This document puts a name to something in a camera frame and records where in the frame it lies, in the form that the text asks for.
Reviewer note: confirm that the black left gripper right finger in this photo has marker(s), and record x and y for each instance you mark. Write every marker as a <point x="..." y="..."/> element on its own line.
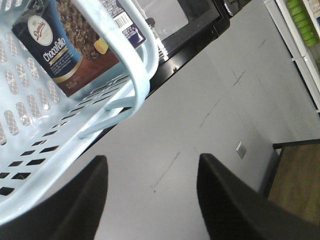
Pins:
<point x="231" y="210"/>

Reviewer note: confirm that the far silver floor socket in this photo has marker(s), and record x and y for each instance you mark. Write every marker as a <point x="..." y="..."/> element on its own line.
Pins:
<point x="241" y="150"/>

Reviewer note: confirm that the Chocofello cookie box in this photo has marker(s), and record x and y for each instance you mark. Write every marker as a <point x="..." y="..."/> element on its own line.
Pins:
<point x="64" y="43"/>

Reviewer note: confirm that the light blue plastic basket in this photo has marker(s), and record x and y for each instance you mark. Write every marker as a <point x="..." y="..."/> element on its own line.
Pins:
<point x="43" y="131"/>

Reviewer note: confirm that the wooden black-framed display stand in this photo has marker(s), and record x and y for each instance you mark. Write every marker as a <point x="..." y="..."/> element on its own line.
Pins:
<point x="294" y="179"/>

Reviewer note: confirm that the white store shelving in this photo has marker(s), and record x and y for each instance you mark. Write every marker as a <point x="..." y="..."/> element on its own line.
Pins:
<point x="298" y="22"/>

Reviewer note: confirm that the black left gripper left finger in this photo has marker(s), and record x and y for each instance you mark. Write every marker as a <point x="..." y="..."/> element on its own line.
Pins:
<point x="72" y="213"/>

